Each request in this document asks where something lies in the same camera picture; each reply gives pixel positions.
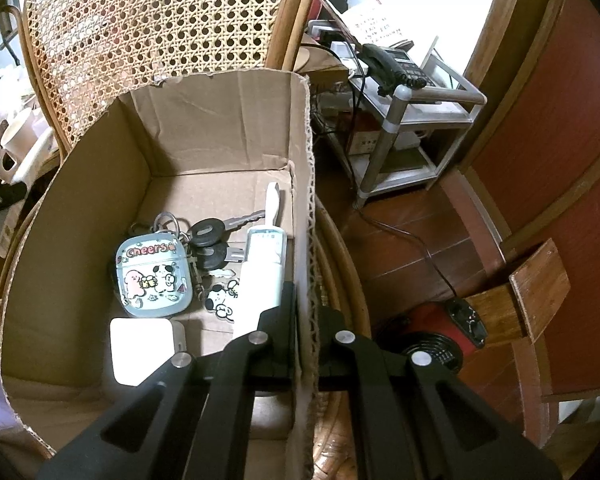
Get handwritten white paper sheet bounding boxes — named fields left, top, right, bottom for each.
left=340, top=0, right=413, bottom=48

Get cartoon print earbuds case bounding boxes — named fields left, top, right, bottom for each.
left=115, top=234, right=195, bottom=320

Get cartoon dog keychain charm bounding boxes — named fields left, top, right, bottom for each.
left=200, top=270, right=241, bottom=323

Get small brown labelled box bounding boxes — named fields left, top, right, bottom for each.
left=345, top=115, right=386, bottom=156

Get rattan cane chair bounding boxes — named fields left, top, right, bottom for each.
left=0, top=0, right=376, bottom=480

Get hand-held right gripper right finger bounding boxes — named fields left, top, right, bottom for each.
left=311, top=306, right=565, bottom=480

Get bunch of black-headed keys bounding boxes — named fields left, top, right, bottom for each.
left=152, top=210, right=266, bottom=301

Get white power strip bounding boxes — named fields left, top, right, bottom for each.
left=310, top=22, right=366, bottom=68

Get red fan heater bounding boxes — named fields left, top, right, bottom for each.
left=375, top=297, right=488, bottom=376

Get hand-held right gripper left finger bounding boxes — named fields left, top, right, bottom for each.
left=37, top=281, right=299, bottom=480

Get white plastic tube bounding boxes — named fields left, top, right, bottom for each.
left=231, top=182, right=288, bottom=343

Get black desk telephone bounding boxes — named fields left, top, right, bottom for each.
left=362, top=44, right=428, bottom=96

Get grey metal shelf cart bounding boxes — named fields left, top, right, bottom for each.
left=307, top=20, right=487, bottom=210

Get white ceramic mug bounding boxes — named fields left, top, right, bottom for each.
left=0, top=107, right=36, bottom=186

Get brown cardboard box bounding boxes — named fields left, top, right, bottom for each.
left=0, top=69, right=321, bottom=480

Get white square charger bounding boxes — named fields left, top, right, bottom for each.
left=109, top=317, right=188, bottom=387

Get red wooden door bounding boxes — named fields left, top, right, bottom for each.
left=455, top=0, right=600, bottom=403

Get black power cable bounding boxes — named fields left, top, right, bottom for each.
left=352, top=205, right=458, bottom=301

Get brown wooden stool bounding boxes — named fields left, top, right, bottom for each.
left=465, top=239, right=572, bottom=346

